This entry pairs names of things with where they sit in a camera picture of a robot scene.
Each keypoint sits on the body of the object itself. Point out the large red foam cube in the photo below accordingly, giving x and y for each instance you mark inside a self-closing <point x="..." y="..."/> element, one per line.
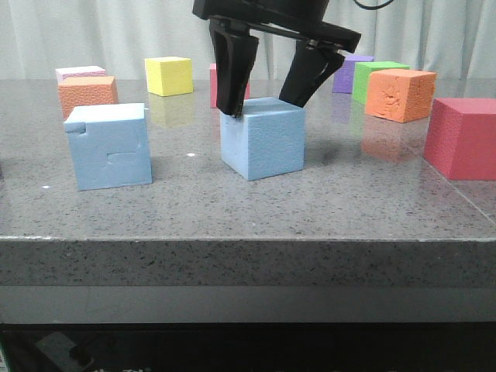
<point x="460" y="142"/>

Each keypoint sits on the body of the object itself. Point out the blue dented foam cube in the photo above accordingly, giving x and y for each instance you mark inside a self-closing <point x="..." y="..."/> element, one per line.
<point x="109" y="145"/>

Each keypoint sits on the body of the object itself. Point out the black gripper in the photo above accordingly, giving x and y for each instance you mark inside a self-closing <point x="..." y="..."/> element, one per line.
<point x="235" y="49"/>

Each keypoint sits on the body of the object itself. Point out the light blue foam cube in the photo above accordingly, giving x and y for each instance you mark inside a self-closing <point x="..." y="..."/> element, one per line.
<point x="268" y="139"/>

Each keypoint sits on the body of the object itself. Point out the red foam cube back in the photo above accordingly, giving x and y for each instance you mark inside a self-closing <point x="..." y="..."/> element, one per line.
<point x="212" y="87"/>

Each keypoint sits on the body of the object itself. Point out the yellow foam cube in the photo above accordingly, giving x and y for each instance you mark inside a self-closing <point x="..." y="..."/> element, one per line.
<point x="167" y="76"/>

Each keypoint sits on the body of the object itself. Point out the orange foam cube right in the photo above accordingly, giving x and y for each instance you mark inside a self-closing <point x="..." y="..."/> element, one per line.
<point x="400" y="95"/>

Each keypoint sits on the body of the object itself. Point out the orange foam cube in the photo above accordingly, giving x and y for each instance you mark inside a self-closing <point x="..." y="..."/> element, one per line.
<point x="400" y="95"/>
<point x="80" y="91"/>

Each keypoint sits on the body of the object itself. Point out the orange foam cube left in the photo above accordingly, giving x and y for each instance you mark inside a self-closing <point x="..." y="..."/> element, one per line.
<point x="80" y="91"/>

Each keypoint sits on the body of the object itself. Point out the pink foam cube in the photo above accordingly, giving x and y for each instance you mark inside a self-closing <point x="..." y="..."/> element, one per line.
<point x="63" y="73"/>

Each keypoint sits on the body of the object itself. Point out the green foam cube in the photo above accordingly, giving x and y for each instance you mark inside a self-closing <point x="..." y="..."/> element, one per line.
<point x="362" y="73"/>

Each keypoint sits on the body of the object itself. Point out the grey curtain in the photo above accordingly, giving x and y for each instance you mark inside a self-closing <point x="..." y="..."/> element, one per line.
<point x="451" y="38"/>

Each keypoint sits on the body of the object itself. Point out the purple foam cube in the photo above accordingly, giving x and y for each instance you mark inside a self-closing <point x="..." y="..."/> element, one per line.
<point x="343" y="78"/>

